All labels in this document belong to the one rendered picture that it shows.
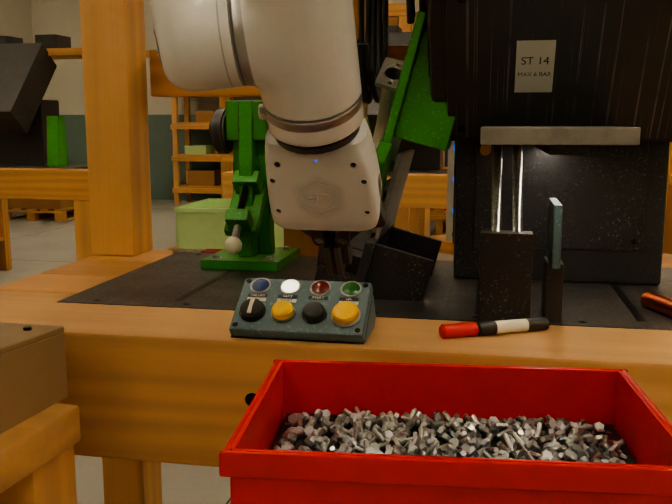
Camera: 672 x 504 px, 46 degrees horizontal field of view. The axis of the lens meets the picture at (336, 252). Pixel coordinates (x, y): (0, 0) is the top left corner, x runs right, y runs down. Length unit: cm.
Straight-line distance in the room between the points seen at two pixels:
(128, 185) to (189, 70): 95
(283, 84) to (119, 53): 96
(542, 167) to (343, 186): 55
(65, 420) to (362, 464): 40
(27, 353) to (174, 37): 36
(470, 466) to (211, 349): 43
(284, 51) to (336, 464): 30
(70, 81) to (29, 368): 1208
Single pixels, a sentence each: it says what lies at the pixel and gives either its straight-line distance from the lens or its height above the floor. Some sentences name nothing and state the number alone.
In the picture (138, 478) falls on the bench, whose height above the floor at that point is 43.
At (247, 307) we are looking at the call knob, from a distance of 88.
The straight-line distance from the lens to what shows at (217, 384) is 90.
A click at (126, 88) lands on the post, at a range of 157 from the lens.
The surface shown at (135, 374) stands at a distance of 94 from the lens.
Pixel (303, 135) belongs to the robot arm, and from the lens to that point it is 66.
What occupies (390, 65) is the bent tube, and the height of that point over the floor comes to 121.
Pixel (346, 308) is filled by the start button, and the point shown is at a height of 94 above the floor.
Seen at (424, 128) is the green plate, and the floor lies 113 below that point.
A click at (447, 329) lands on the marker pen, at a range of 88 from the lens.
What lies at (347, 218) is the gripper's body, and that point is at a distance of 73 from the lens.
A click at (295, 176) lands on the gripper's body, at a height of 109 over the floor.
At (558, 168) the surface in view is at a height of 107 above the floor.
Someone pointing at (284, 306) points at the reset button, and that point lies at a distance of 88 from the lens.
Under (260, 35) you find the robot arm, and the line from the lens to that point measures 62.
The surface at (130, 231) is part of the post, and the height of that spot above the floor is 93.
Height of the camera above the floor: 113
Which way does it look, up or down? 9 degrees down
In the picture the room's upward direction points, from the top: straight up
